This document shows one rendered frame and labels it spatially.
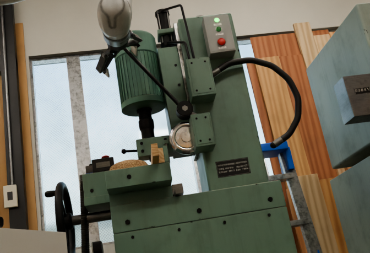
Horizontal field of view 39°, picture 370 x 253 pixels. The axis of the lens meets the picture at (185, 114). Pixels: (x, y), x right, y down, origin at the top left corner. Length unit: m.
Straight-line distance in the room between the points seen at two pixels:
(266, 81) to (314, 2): 0.85
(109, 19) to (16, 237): 0.71
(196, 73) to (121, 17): 0.42
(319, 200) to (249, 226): 1.46
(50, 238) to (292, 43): 2.76
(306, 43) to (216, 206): 2.20
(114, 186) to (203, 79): 0.52
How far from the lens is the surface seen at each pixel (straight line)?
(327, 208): 3.20
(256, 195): 1.77
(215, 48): 1.99
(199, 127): 1.83
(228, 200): 1.75
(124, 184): 1.68
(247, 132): 1.94
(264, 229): 1.76
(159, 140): 1.98
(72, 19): 3.74
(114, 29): 1.66
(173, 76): 2.04
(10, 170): 3.28
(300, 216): 2.70
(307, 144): 3.44
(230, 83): 2.00
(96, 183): 1.92
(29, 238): 1.28
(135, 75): 2.02
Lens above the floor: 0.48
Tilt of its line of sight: 19 degrees up
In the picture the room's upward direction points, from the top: 10 degrees counter-clockwise
